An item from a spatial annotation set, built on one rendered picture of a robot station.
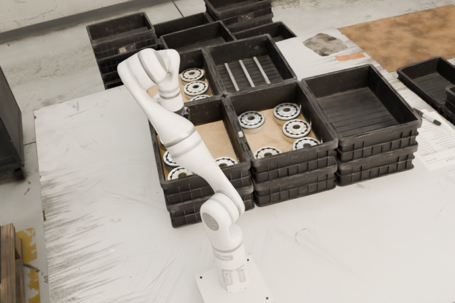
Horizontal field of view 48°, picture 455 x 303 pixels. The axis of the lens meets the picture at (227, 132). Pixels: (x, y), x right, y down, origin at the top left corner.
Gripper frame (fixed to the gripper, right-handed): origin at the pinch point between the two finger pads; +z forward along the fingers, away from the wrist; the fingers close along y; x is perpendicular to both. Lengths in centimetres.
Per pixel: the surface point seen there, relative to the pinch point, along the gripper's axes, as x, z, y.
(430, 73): -46, 65, 173
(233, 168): -25.9, -0.3, -5.1
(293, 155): -39.8, 0.0, 9.3
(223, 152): -11.9, 9.2, 8.5
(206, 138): -1.5, 9.2, 12.4
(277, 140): -26.3, 9.1, 22.9
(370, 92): -45, 9, 65
